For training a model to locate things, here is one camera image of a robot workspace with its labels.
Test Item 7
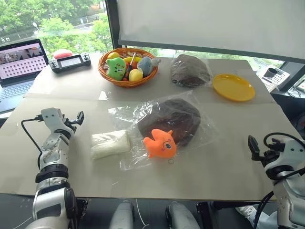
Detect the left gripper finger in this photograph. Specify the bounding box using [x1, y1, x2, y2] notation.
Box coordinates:
[75, 111, 85, 125]

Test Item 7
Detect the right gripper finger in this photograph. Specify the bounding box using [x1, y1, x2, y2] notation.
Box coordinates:
[247, 135, 260, 156]

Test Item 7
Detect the small beige cardboard sheet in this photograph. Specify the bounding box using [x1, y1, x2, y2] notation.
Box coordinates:
[23, 57, 276, 104]

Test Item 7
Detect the white desk phone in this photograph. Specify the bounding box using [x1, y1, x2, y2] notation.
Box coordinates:
[262, 67, 290, 92]

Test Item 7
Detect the white shoe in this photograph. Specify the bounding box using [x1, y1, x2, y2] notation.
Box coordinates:
[235, 206, 258, 227]

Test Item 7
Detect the large clear plastic bag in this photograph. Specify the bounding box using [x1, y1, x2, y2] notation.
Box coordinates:
[108, 94, 219, 171]

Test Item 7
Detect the green plush toy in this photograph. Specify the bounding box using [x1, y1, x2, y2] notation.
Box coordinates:
[106, 57, 127, 81]

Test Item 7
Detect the thin white cable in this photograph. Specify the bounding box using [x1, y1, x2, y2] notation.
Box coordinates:
[135, 199, 150, 229]

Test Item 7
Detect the blue jeans leg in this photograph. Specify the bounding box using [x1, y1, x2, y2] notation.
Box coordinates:
[252, 209, 281, 229]

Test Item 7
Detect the large beige cardboard sheet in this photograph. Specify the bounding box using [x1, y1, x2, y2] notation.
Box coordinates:
[0, 97, 300, 204]

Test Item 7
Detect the open laptop computer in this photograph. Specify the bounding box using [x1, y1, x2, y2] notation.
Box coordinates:
[0, 38, 50, 113]

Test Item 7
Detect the screwdriver with dark handle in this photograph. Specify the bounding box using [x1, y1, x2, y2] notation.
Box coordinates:
[124, 52, 137, 80]

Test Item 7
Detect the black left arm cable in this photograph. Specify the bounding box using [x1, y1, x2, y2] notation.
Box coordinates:
[20, 114, 44, 169]

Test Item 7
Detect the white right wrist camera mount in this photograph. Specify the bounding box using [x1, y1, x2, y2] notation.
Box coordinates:
[282, 137, 305, 167]

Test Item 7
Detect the brown plush toy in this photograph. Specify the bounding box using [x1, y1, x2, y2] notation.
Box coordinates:
[137, 99, 202, 146]

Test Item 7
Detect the yellow plastic plate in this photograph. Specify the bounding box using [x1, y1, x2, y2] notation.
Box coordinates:
[213, 73, 256, 103]

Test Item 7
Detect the orange fish plush toy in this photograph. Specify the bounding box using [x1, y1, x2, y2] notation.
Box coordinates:
[142, 129, 177, 165]

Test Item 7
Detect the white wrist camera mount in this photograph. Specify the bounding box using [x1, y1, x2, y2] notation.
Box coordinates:
[282, 137, 305, 167]
[40, 107, 66, 135]

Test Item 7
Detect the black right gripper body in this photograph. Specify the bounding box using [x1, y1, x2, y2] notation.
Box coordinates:
[251, 140, 285, 167]

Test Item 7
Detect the black handheld controller with screen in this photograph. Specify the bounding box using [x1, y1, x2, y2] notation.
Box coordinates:
[49, 52, 92, 73]

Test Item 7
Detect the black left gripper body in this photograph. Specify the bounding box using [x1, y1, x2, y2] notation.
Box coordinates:
[62, 114, 79, 132]

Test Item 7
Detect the orange wicker basket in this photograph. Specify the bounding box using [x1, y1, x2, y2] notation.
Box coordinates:
[98, 47, 159, 88]

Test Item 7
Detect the white roller blind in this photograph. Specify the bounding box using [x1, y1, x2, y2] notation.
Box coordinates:
[118, 0, 305, 61]

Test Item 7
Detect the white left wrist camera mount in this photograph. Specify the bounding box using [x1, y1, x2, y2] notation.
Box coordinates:
[40, 107, 66, 135]

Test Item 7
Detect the black window frame post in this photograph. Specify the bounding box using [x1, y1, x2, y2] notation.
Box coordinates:
[105, 0, 120, 58]

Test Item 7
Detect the blue grey plush toy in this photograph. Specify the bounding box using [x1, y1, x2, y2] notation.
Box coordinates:
[137, 56, 162, 77]

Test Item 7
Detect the black table leg bracket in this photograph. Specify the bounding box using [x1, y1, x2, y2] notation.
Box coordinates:
[196, 202, 213, 229]

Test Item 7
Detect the white plastic packet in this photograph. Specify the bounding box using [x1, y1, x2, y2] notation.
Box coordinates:
[90, 130, 131, 160]

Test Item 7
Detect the grey rounded shape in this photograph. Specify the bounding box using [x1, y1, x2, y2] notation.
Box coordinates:
[165, 201, 201, 229]
[109, 201, 135, 229]

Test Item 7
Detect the red and white plush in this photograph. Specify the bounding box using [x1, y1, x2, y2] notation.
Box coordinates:
[52, 49, 72, 59]

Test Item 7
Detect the round yellow toy fruit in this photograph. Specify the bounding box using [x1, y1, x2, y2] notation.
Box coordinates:
[128, 68, 143, 82]

